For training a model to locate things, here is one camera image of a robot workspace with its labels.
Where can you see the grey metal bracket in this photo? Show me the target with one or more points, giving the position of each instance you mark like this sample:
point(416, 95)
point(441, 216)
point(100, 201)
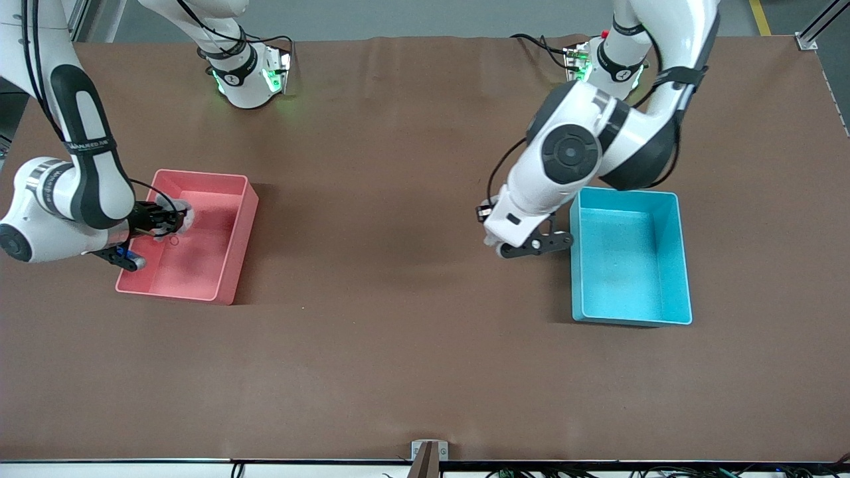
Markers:
point(443, 451)

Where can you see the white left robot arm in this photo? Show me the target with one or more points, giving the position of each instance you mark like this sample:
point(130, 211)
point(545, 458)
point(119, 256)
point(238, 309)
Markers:
point(531, 192)

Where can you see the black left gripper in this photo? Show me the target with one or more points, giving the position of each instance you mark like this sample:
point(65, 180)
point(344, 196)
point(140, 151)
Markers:
point(483, 208)

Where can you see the aluminium frame profile with foot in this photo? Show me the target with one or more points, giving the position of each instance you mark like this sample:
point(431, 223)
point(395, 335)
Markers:
point(807, 42)

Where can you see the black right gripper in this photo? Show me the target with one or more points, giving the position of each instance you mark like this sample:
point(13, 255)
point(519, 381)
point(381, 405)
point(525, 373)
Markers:
point(144, 218)

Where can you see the grey plush toy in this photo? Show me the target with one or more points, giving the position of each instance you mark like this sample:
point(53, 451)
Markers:
point(184, 212)

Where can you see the upright aluminium frame profile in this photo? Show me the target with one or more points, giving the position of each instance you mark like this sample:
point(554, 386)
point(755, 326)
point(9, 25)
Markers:
point(80, 20)

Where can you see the right arm base connector plate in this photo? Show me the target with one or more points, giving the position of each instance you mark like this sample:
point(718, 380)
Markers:
point(277, 70)

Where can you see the left arm base connector plate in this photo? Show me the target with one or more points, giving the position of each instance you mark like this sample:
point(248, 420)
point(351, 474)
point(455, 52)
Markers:
point(576, 66)

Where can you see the blue plastic box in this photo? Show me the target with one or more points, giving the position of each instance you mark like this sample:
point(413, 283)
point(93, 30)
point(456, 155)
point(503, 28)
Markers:
point(624, 265)

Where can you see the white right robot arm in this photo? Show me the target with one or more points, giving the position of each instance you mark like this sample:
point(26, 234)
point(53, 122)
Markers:
point(40, 232)

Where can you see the brown table mat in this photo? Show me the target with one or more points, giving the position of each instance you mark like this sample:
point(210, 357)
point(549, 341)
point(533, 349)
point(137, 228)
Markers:
point(465, 372)

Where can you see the pink plastic box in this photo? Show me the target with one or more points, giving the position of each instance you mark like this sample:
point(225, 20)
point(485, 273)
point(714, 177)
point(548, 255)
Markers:
point(199, 272)

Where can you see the brown post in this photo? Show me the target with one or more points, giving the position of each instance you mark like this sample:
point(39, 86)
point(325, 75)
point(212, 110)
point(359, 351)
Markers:
point(425, 465)

